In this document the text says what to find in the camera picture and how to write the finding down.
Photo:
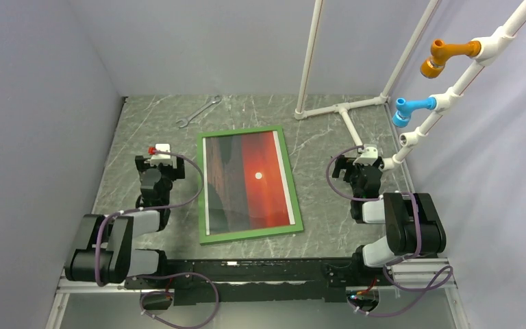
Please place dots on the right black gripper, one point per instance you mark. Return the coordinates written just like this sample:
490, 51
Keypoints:
342, 162

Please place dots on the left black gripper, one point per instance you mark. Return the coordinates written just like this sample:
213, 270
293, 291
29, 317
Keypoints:
177, 173

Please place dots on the green wooden photo frame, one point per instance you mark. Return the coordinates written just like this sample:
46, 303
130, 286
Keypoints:
246, 236

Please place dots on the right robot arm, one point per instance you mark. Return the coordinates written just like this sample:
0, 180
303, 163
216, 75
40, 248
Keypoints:
411, 223

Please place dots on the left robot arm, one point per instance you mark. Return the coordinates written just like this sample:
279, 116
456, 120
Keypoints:
102, 251

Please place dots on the red sunset photo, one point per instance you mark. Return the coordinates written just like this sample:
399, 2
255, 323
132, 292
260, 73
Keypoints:
258, 190

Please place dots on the blue pipe fitting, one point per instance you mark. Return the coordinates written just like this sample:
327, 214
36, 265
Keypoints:
405, 108

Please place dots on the silver open-end wrench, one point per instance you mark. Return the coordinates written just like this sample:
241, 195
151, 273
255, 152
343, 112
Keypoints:
183, 122

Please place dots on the orange pipe fitting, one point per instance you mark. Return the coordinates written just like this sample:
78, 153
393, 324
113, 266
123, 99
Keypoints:
441, 52

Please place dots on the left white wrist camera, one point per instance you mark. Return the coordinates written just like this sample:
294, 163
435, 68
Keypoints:
160, 155

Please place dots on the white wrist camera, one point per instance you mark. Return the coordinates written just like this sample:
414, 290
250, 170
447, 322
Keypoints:
160, 155
368, 155

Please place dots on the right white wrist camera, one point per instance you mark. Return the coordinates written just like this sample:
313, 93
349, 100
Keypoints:
368, 155

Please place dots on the aluminium extrusion frame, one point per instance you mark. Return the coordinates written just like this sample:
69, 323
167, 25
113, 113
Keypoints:
87, 305

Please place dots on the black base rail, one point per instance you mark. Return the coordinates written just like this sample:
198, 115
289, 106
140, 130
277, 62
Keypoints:
261, 280

